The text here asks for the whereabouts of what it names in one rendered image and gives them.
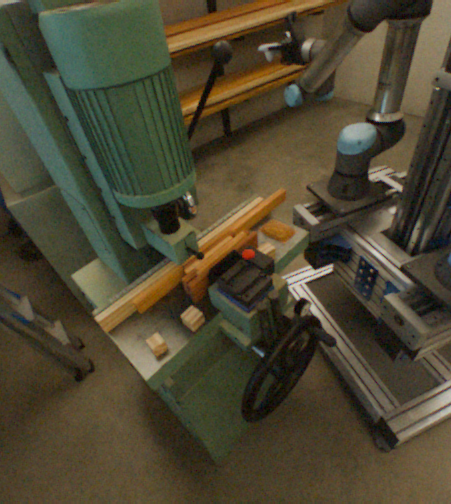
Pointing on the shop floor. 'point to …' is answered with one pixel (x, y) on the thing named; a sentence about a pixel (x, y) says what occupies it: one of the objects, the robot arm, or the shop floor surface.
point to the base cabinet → (218, 402)
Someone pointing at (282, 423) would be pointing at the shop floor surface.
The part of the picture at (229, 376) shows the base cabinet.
